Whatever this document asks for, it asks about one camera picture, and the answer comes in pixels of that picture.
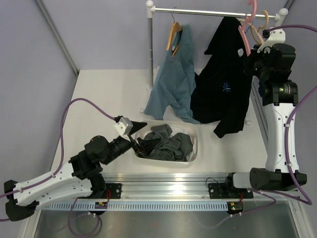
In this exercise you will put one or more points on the grey clothes in basket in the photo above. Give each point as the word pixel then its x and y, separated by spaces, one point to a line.
pixel 171 144

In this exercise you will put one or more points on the aluminium mounting rail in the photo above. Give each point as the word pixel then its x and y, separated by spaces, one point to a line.
pixel 164 186

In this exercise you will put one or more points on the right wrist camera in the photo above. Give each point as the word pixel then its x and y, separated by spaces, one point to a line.
pixel 275 37

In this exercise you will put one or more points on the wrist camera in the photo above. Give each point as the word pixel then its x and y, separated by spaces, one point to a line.
pixel 123 125
pixel 275 37

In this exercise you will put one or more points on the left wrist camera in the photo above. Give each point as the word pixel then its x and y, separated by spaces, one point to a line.
pixel 123 125

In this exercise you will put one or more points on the pink plastic hanger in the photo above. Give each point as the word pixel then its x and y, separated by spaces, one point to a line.
pixel 248 19

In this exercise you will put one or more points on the light blue cable duct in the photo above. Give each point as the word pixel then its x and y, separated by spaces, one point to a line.
pixel 82 205

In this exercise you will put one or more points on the wooden hanger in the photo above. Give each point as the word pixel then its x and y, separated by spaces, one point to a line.
pixel 175 28

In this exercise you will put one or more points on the beige plastic hanger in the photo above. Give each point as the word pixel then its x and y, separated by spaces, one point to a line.
pixel 254 31

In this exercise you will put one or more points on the white laundry basket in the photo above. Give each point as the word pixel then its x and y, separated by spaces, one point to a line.
pixel 186 128

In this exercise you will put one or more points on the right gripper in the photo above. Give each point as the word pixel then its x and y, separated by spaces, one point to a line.
pixel 248 61

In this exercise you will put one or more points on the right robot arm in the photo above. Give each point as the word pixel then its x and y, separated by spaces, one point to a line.
pixel 272 66

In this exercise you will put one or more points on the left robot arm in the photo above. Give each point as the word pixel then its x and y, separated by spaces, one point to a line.
pixel 80 177

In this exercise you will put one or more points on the light blue wire hanger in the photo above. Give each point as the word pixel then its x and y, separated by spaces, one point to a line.
pixel 249 27

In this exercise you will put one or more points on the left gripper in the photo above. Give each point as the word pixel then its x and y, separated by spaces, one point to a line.
pixel 146 145

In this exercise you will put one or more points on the black t shirt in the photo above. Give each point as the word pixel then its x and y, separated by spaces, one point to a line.
pixel 222 88

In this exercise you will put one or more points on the teal blue t shirt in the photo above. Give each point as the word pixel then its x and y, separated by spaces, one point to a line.
pixel 175 80

